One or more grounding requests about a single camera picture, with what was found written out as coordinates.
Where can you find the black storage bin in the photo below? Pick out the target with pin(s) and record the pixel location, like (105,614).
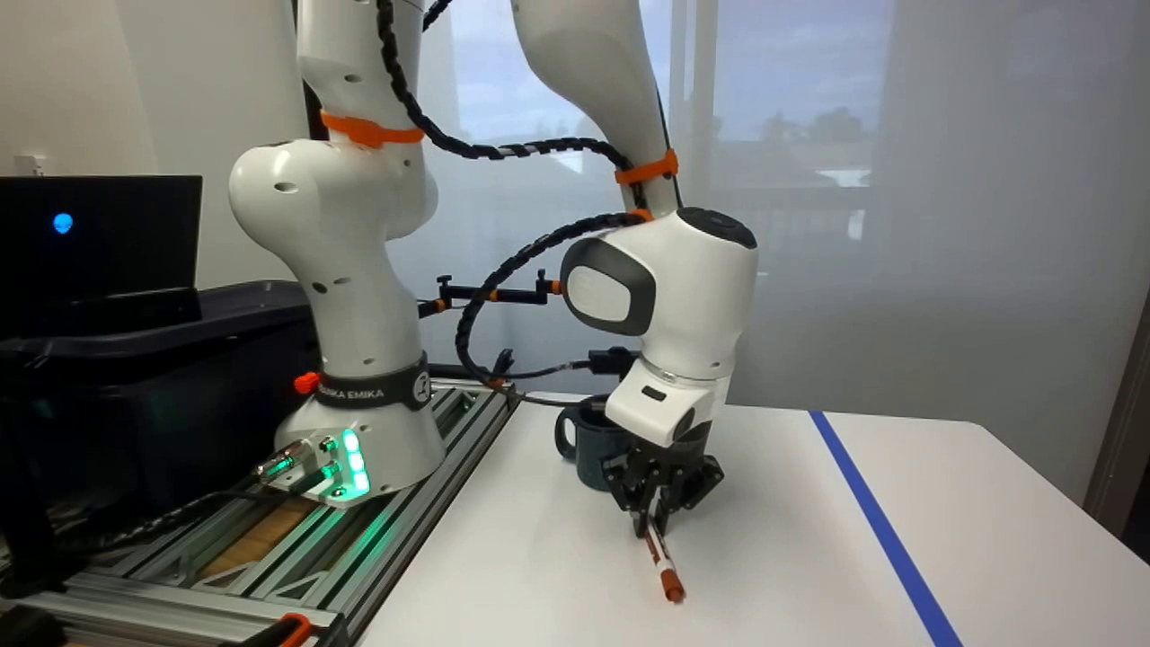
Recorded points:
(182,396)

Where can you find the small black orange clamp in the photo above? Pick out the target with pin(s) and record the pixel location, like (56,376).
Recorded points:
(502,370)

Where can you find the brown wooden board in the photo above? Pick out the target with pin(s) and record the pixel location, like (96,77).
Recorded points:
(255,539)

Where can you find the aluminium extrusion base frame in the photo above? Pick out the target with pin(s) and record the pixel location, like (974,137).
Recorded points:
(396,528)

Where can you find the white marker with orange cap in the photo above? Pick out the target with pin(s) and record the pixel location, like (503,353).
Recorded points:
(665,571)

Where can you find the dark green ceramic mug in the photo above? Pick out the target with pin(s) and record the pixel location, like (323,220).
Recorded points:
(594,452)

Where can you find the orange base knob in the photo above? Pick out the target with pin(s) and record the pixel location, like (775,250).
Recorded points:
(305,383)

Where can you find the black monitor with blue light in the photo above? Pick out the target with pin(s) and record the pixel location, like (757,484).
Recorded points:
(96,253)

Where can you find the orange frame clamp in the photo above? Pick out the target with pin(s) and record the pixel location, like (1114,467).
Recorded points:
(296,632)

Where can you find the white sheer curtain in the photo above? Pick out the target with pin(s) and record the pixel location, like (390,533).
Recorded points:
(957,240)

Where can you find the white wall fitting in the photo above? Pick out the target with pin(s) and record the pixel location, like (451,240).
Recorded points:
(33,164)

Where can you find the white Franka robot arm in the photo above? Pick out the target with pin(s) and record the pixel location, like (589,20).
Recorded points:
(347,240)

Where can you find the black articulated camera mount arm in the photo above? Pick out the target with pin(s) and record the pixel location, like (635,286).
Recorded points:
(489,294)

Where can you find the blue tape strip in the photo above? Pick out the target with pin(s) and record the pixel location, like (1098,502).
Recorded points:
(881,523)

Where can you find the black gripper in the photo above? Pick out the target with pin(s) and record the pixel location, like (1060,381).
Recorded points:
(689,468)

